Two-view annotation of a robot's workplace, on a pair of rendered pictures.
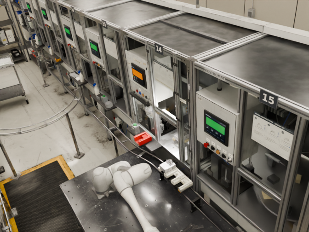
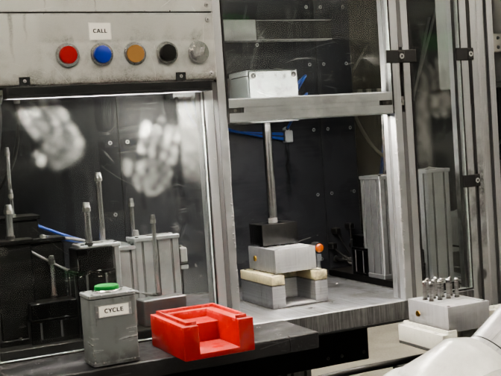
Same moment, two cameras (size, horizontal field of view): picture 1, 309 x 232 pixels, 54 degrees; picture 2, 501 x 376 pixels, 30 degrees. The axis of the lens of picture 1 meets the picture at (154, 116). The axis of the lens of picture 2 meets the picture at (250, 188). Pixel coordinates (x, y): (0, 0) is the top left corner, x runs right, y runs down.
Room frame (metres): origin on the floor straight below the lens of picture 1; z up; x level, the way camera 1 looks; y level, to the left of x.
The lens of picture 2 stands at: (2.39, 1.72, 1.26)
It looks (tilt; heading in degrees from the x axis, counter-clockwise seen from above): 3 degrees down; 274
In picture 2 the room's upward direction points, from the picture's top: 4 degrees counter-clockwise
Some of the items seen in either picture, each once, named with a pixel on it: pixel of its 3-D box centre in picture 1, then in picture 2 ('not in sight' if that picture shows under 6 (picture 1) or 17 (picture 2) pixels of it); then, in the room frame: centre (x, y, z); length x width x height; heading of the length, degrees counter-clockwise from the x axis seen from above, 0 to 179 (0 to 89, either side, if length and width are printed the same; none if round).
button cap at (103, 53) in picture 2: not in sight; (101, 54); (2.76, 0.12, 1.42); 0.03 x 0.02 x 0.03; 30
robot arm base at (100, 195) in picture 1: (103, 189); not in sight; (2.15, 0.59, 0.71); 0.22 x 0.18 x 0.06; 30
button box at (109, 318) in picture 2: (136, 128); (107, 323); (2.76, 0.22, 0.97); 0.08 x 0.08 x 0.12; 30
